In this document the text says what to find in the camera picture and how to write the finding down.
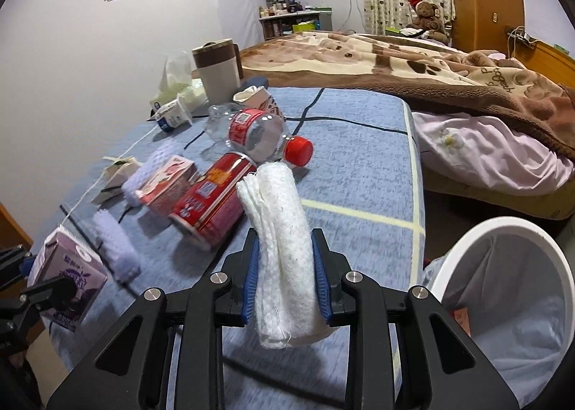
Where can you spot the purple milk carton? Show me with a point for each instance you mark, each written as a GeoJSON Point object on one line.
{"type": "Point", "coordinates": [67, 266]}

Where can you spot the pink strawberry milk carton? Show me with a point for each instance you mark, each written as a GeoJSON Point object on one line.
{"type": "Point", "coordinates": [166, 180]}

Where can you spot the red drink can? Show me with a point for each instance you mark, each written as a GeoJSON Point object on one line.
{"type": "Point", "coordinates": [206, 203]}

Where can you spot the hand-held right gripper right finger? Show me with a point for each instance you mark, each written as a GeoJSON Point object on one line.
{"type": "Point", "coordinates": [320, 284]}

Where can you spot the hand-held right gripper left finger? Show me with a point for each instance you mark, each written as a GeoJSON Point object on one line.
{"type": "Point", "coordinates": [251, 288]}

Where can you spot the pale pink bed sheet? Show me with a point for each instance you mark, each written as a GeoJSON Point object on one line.
{"type": "Point", "coordinates": [485, 149]}

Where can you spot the wooden bed headboard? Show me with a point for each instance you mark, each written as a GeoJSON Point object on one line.
{"type": "Point", "coordinates": [552, 55]}

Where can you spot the brown and white mug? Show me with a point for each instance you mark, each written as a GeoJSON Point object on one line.
{"type": "Point", "coordinates": [215, 73]}

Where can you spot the white blue yogurt cup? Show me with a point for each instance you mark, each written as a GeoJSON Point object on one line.
{"type": "Point", "coordinates": [173, 115]}

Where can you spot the translucent white bin liner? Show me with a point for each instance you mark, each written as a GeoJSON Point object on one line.
{"type": "Point", "coordinates": [516, 324]}

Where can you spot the crumpled snack wrapper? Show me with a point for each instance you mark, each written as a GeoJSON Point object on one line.
{"type": "Point", "coordinates": [258, 97]}

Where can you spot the lavender foam fruit net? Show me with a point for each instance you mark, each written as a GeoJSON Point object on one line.
{"type": "Point", "coordinates": [114, 248]}

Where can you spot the beige crumpled paper wrapper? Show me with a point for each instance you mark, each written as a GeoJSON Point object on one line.
{"type": "Point", "coordinates": [117, 171]}

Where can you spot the blue checked tablecloth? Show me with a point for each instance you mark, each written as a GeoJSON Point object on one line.
{"type": "Point", "coordinates": [350, 176]}

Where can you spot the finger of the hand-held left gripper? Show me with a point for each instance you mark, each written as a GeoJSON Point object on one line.
{"type": "Point", "coordinates": [49, 293]}
{"type": "Point", "coordinates": [13, 259]}

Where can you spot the brown paw print blanket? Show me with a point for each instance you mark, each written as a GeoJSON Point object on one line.
{"type": "Point", "coordinates": [359, 59]}

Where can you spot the clear plastic bag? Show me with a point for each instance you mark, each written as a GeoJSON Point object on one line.
{"type": "Point", "coordinates": [177, 73]}

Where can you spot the white foam fruit net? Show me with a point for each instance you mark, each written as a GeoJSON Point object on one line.
{"type": "Point", "coordinates": [134, 180]}

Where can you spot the dark blue case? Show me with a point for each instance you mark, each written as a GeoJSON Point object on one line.
{"type": "Point", "coordinates": [256, 82]}

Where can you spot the brown teddy bear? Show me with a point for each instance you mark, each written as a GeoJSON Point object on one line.
{"type": "Point", "coordinates": [424, 14]}

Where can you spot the white plastic trash bin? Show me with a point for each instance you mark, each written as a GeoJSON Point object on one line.
{"type": "Point", "coordinates": [507, 230]}

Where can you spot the clear plastic bottle red cap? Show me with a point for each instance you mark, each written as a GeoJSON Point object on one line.
{"type": "Point", "coordinates": [256, 131]}

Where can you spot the cluttered white desk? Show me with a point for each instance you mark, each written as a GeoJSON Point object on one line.
{"type": "Point", "coordinates": [287, 23]}

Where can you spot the white paper towel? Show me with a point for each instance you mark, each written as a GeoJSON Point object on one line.
{"type": "Point", "coordinates": [278, 257]}

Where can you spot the green box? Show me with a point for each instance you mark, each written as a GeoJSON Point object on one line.
{"type": "Point", "coordinates": [305, 26]}

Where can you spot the white power strip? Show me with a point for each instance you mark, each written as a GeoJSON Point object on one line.
{"type": "Point", "coordinates": [521, 37]}

